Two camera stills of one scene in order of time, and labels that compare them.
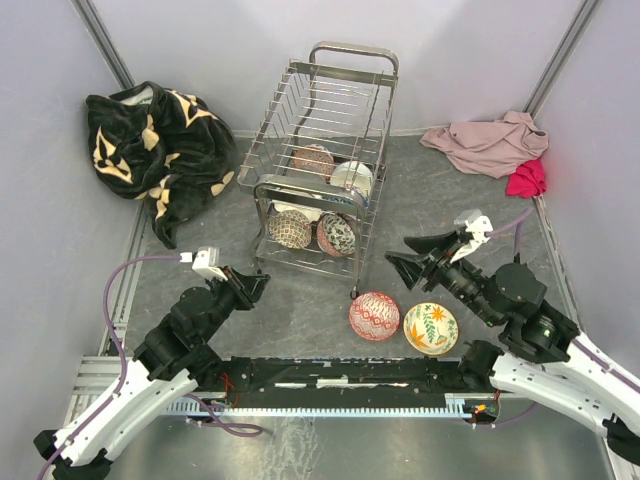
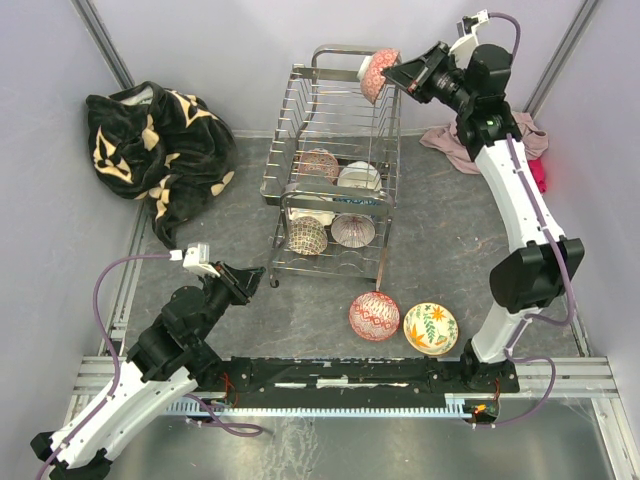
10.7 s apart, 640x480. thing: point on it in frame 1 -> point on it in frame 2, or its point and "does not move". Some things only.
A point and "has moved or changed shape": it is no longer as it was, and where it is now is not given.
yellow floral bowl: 430,328 does not move
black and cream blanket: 164,147 does not move
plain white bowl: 354,175 has moved or changed shape
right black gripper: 412,266 -> 417,73
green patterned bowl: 336,234 -> 370,74
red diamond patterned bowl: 374,316 does not move
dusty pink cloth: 496,148 does not move
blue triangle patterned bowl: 355,200 has moved or changed shape
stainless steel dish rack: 318,160 has moved or changed shape
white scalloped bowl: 309,211 -> 323,216
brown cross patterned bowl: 290,228 -> 307,236
